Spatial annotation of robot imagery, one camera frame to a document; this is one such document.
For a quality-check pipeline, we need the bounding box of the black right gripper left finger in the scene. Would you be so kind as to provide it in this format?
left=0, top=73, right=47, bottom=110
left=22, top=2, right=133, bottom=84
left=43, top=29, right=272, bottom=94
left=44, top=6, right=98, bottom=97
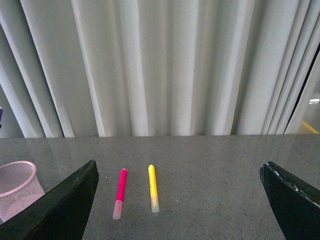
left=0, top=160, right=98, bottom=240

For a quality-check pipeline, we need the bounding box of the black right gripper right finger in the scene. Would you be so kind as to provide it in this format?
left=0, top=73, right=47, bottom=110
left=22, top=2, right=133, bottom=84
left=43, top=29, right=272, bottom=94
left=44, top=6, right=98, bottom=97
left=259, top=161, right=320, bottom=240

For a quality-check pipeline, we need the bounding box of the pink highlighter pen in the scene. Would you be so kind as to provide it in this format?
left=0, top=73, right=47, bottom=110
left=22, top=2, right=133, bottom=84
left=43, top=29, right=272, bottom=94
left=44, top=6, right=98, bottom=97
left=112, top=168, right=128, bottom=220

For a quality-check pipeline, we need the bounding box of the purple highlighter pen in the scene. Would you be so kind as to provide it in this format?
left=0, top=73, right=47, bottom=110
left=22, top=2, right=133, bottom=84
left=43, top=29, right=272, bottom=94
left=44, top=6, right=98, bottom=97
left=0, top=107, right=3, bottom=129

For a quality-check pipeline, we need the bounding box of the pink mesh pen cup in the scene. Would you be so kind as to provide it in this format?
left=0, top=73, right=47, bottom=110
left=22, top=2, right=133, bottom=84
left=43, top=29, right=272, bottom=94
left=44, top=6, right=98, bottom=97
left=0, top=160, right=45, bottom=222

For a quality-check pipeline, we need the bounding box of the yellow highlighter pen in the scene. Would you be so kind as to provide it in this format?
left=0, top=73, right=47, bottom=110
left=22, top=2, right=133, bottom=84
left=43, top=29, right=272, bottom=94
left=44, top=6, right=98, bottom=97
left=148, top=164, right=160, bottom=213

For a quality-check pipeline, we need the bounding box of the white pleated curtain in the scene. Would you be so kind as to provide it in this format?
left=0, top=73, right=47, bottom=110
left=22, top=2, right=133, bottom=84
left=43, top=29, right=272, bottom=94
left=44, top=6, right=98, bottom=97
left=0, top=0, right=320, bottom=138

